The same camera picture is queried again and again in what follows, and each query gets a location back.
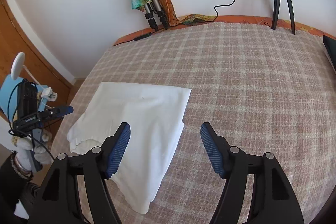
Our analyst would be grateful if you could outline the left gloved hand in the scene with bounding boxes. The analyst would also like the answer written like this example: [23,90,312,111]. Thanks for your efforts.
[15,137,53,172]

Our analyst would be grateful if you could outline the white t-shirt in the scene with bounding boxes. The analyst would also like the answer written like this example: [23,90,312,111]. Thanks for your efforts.
[67,82,191,214]

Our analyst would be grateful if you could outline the left forearm dark sleeve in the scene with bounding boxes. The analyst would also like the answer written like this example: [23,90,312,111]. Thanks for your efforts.
[0,151,40,223]

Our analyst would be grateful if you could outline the folded dark green garment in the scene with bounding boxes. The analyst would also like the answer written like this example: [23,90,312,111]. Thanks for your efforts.
[322,35,336,70]

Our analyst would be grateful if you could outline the white clip desk lamp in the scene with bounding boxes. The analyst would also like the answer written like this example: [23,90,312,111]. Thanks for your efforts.
[10,52,58,102]

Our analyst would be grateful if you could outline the blue chair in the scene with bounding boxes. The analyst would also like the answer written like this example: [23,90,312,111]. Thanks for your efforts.
[1,75,49,123]

